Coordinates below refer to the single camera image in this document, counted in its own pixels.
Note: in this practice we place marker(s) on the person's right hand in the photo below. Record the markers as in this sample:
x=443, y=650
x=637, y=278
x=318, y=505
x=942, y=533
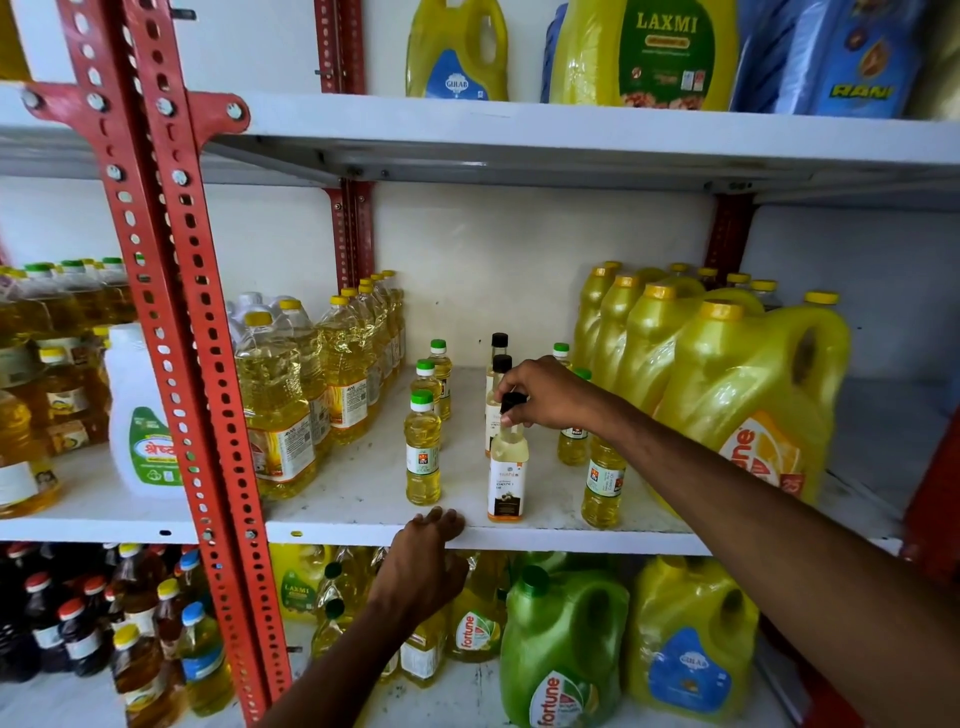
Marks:
x=559, y=394

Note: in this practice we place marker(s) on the person's left hand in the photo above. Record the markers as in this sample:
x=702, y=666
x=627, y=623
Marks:
x=416, y=574

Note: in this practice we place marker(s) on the person's left fingers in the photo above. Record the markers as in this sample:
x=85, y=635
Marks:
x=436, y=520

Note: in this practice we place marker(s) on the person's right fingers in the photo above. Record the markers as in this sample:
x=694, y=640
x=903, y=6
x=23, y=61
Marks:
x=517, y=379

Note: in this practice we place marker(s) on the black-capped white-label oil bottle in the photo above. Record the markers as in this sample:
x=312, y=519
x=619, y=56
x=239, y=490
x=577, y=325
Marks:
x=499, y=346
x=508, y=472
x=493, y=420

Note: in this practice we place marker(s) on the person's left forearm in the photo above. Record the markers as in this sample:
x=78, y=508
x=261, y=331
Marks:
x=337, y=671

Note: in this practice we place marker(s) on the person's right forearm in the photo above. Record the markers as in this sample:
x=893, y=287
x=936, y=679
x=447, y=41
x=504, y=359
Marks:
x=765, y=555

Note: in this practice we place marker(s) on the small green-capped oil bottle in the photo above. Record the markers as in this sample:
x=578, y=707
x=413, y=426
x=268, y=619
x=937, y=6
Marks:
x=427, y=382
x=561, y=352
x=442, y=375
x=602, y=487
x=423, y=457
x=573, y=446

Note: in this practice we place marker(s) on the white metal shelf board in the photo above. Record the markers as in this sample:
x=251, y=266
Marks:
x=457, y=701
x=360, y=495
x=525, y=135

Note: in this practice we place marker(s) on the oil pouch white green label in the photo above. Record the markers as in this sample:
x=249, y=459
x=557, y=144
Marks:
x=476, y=615

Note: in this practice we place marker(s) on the clear oil pouch dark cap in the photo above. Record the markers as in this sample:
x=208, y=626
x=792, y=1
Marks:
x=337, y=600

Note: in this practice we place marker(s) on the square white-label oil bottle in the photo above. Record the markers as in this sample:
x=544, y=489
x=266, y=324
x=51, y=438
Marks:
x=421, y=652

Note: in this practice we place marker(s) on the small yellow jug green label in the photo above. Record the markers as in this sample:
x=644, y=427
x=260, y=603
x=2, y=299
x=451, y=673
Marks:
x=296, y=581

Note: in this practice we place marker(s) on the green oil jug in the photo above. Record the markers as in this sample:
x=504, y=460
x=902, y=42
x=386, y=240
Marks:
x=559, y=652

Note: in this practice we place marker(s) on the row of yellow-capped clear bottles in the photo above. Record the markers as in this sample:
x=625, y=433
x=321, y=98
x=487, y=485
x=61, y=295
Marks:
x=300, y=390

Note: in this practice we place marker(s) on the row of yellow oil jugs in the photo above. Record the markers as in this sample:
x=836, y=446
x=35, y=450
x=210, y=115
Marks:
x=720, y=382

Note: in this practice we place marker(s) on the red slotted metal rear upright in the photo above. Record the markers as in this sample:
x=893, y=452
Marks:
x=346, y=217

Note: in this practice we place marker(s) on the yellow oil jug blue label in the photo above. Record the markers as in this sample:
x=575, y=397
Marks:
x=690, y=645
x=450, y=52

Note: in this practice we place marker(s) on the group of amber oil bottles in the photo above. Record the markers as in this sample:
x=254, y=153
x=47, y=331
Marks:
x=165, y=637

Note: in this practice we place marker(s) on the white jug with green label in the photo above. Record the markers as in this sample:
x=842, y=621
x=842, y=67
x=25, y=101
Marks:
x=139, y=420

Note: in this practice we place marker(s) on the red slotted metal double upright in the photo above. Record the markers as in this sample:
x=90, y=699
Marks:
x=187, y=322

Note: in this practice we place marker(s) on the large yellow jug green label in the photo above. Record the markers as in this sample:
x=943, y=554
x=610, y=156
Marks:
x=645, y=52

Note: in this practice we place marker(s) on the group of dark red-capped bottles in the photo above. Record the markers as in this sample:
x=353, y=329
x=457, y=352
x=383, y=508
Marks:
x=45, y=615

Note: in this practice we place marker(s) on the group of green-capped oil bottles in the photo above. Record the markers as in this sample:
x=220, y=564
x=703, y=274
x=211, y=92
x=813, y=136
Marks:
x=45, y=375

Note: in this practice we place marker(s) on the stack of blue packets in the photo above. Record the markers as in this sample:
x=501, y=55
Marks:
x=832, y=60

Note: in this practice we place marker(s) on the red metal side frame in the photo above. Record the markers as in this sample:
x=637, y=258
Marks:
x=937, y=510

